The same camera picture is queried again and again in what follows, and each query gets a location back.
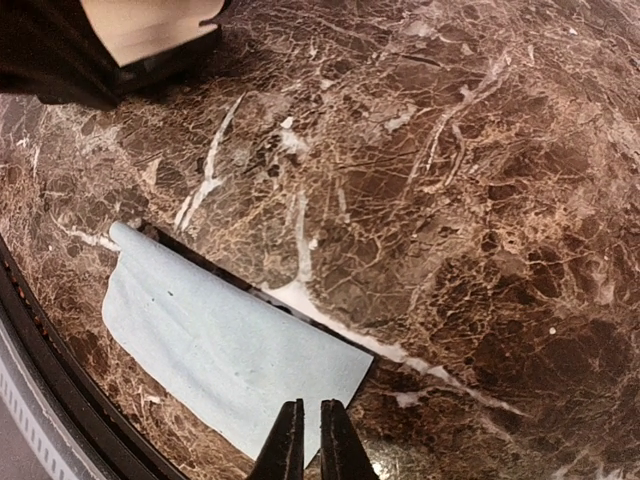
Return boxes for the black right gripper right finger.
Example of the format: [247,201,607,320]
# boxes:
[320,399,379,480]

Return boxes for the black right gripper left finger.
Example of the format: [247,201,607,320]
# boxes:
[246,399,304,480]

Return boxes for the blue cleaning cloth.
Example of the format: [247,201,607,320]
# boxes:
[102,222,373,458]

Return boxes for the black quilted glasses case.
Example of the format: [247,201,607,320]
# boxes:
[1,0,231,111]

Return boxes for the white slotted cable duct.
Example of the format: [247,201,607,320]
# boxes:
[1,341,105,480]

